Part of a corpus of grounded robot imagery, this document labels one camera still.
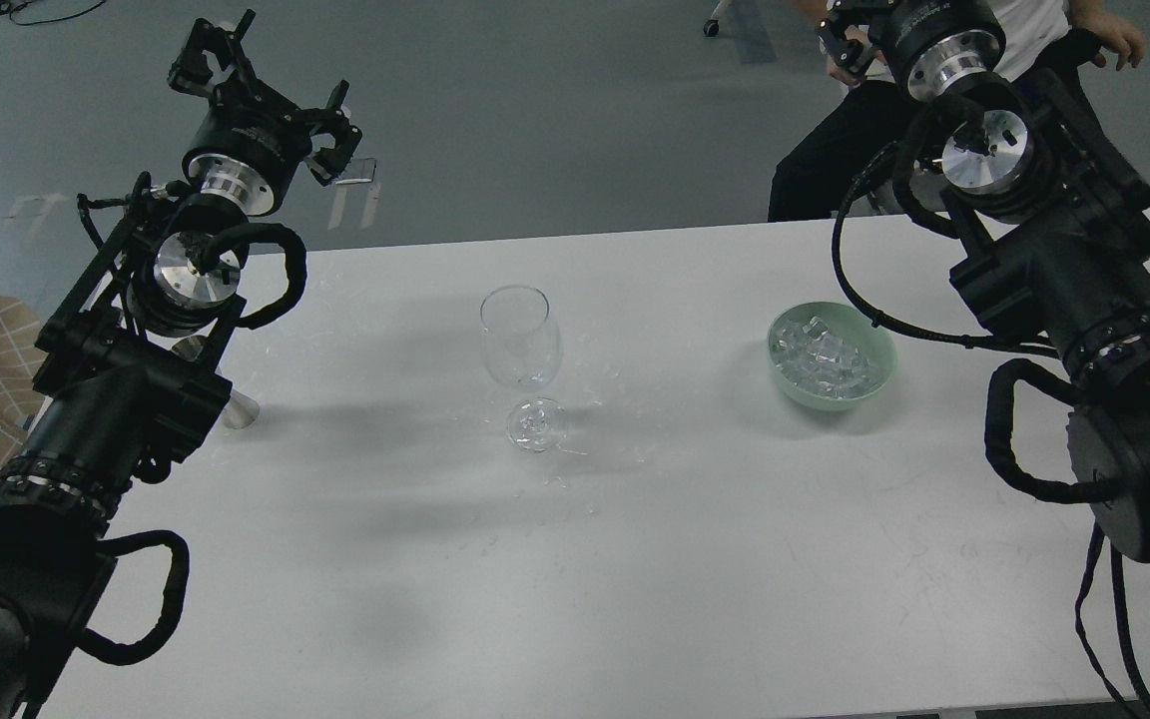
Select green bowl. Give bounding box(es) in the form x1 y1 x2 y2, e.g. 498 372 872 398
764 303 898 412

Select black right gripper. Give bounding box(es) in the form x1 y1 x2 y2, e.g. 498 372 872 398
817 0 1007 102

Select person's hand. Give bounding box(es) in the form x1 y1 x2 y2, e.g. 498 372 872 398
1070 1 1147 72

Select clear wine glass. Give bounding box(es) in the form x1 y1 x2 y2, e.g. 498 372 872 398
480 284 567 453

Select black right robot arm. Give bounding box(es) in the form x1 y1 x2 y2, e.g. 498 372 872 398
818 1 1150 716

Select steel cocktail jigger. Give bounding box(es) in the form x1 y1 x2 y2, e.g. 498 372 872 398
173 334 261 429

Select clear ice cubes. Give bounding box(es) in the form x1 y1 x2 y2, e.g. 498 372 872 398
771 316 877 397

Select seated person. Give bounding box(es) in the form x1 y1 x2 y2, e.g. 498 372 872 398
767 1 1109 223

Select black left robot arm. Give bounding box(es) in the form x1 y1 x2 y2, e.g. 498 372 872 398
0 10 363 718

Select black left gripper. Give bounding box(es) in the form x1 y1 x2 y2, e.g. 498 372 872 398
168 10 363 217

